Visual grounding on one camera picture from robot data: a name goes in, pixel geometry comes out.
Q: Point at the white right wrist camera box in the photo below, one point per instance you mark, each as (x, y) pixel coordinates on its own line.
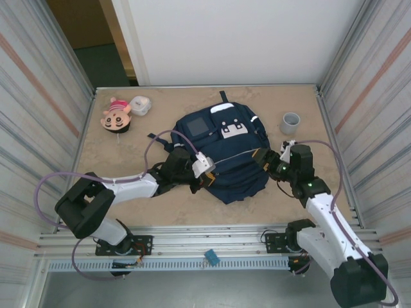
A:
(286, 150)

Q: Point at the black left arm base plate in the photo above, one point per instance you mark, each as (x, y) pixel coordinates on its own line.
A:
(144, 244)

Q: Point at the navy blue backpack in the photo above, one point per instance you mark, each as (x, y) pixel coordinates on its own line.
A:
(231, 179)

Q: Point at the small white rounded case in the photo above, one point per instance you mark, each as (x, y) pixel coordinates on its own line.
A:
(140, 104)

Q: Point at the pink plush doll head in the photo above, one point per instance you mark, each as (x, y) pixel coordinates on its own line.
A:
(114, 120)

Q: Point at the grey cup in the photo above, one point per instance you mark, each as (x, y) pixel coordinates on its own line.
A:
(290, 123)

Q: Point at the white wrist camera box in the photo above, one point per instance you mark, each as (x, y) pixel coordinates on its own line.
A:
(203, 165)
(286, 150)

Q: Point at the aluminium frame rails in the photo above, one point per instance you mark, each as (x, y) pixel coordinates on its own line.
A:
(208, 239)

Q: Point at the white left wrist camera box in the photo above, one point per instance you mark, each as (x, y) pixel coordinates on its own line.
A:
(203, 165)

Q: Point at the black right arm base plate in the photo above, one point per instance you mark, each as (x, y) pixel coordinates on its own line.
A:
(274, 242)

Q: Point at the white door frame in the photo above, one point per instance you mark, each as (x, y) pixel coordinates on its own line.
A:
(135, 48)

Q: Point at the blue binder clip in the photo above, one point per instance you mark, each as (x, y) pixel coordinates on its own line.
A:
(211, 255)

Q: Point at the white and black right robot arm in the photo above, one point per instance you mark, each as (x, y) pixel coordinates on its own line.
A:
(359, 282)

